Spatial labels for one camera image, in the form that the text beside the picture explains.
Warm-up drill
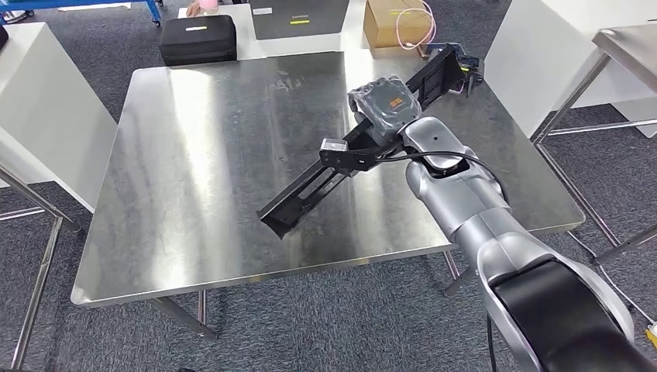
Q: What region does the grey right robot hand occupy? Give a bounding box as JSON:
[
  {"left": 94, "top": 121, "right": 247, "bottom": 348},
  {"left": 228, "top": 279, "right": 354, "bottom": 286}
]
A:
[{"left": 347, "top": 74, "right": 423, "bottom": 147}]

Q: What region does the long black plastic part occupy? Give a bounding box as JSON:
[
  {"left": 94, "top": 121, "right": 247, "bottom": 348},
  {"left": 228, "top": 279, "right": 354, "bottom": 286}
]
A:
[{"left": 256, "top": 43, "right": 468, "bottom": 241}]

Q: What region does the stainless steel workbench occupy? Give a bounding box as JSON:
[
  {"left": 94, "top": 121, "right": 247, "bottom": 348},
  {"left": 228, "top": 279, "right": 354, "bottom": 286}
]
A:
[{"left": 71, "top": 48, "right": 586, "bottom": 340}]

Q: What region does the brown cardboard box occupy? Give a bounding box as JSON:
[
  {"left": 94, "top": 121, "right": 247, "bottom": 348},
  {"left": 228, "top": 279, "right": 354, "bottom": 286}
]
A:
[{"left": 363, "top": 0, "right": 435, "bottom": 50}]

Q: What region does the white desk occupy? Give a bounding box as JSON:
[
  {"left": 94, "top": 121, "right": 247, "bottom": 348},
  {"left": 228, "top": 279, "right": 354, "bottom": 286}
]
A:
[{"left": 177, "top": 0, "right": 391, "bottom": 60}]

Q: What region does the grey laptop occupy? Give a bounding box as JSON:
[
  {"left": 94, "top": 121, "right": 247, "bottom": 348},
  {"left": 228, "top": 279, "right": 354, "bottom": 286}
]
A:
[{"left": 249, "top": 0, "right": 351, "bottom": 41}]

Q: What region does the white block table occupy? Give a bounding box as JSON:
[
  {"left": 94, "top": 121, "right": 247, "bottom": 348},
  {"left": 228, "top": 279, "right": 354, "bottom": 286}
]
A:
[
  {"left": 0, "top": 21, "right": 119, "bottom": 214},
  {"left": 483, "top": 0, "right": 657, "bottom": 140}
]

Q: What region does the steel side table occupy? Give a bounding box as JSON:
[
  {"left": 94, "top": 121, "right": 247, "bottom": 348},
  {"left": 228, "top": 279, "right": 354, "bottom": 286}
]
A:
[{"left": 531, "top": 22, "right": 657, "bottom": 265}]

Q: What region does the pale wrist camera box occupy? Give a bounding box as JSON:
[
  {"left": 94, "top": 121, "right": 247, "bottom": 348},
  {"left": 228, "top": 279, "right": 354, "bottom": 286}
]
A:
[{"left": 318, "top": 137, "right": 407, "bottom": 178}]

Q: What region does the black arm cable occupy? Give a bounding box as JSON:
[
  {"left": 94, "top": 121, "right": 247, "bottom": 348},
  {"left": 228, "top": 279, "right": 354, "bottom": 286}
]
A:
[{"left": 374, "top": 150, "right": 509, "bottom": 206}]

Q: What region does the pink looped cable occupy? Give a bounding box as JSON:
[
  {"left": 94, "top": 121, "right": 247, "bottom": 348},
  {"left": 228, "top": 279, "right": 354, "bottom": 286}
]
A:
[{"left": 395, "top": 5, "right": 437, "bottom": 51}]

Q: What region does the black device with handle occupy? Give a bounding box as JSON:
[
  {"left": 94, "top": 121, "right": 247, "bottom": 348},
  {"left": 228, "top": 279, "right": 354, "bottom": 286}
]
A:
[{"left": 418, "top": 42, "right": 485, "bottom": 98}]

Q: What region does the steel table frame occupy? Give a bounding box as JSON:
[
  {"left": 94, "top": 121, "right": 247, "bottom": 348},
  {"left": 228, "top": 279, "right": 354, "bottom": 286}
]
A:
[{"left": 0, "top": 163, "right": 82, "bottom": 372}]

